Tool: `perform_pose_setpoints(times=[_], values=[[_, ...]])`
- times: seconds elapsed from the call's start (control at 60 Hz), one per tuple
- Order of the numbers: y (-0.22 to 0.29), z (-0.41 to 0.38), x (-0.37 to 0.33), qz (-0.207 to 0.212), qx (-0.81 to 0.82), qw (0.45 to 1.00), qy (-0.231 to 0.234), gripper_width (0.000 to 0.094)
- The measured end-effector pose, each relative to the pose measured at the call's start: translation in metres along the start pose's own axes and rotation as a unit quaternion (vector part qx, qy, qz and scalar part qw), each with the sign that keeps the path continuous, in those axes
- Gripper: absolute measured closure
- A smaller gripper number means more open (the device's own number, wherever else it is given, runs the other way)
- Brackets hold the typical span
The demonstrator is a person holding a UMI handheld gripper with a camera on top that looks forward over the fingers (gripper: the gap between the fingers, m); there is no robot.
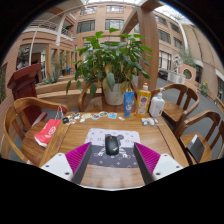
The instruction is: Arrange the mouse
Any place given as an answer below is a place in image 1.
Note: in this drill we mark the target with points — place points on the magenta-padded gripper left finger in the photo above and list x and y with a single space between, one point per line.
60 165

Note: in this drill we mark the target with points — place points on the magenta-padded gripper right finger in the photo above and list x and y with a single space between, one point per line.
165 165

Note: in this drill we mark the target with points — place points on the black computer mouse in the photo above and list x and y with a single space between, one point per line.
112 145

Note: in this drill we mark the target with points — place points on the white grey bear-print mouse pad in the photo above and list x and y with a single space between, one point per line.
100 136

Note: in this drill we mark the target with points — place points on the wooden armchair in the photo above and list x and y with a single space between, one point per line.
95 105
171 111
200 121
33 143

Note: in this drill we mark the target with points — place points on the red paper bag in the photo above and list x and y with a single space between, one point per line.
46 133

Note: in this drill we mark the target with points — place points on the dark notebook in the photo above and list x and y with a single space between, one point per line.
196 148

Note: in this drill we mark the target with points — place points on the black car key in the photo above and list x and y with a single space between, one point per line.
65 120

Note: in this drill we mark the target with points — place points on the clear plastic pouch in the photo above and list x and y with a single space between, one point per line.
149 121

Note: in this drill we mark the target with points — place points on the white pump bottle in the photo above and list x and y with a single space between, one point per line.
156 106

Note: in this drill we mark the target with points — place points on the colourful sticker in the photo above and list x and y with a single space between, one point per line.
103 114

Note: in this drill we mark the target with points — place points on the yellow dish soap bottle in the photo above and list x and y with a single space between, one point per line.
142 101

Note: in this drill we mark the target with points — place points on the blue squeeze tube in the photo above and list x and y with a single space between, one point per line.
128 104

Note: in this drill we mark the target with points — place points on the blue sticker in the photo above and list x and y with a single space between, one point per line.
112 115

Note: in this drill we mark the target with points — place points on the dark red wooden lectern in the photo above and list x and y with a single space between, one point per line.
25 90

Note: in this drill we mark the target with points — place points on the yellow flowering plant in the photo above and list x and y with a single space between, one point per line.
204 89

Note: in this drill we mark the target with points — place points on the white outdoor unit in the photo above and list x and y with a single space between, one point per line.
176 77

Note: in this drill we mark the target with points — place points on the green potted plant white pot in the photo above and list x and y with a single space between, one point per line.
111 63

